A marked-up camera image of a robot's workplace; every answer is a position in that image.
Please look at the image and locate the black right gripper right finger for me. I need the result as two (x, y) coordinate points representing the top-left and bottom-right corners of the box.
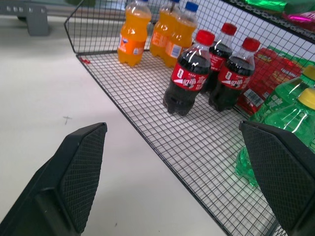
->
(239, 120), (315, 236)

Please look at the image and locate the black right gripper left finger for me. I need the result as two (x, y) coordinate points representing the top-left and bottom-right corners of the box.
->
(0, 122), (108, 236)

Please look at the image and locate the green soda bottle yellow cap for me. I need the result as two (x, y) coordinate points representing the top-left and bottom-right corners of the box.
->
(248, 64), (315, 123)
(235, 88), (315, 187)

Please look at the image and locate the red snack bag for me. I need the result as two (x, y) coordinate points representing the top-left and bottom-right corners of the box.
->
(236, 47), (303, 116)

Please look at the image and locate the cola bottle red cap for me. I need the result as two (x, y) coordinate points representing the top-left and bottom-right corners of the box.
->
(208, 37), (261, 112)
(162, 29), (216, 117)
(199, 22), (238, 95)

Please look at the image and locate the orange soda bottle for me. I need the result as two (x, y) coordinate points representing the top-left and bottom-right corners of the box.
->
(117, 0), (152, 67)
(149, 0), (182, 58)
(164, 1), (199, 68)

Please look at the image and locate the pink foil snack bag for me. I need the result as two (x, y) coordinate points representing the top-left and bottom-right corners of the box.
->
(283, 10), (315, 30)

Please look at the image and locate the green foil snack bag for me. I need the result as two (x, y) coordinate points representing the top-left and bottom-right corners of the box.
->
(242, 0), (287, 13)

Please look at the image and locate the black wire shelf basket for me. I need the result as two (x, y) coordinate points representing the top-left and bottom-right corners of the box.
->
(63, 0), (315, 236)

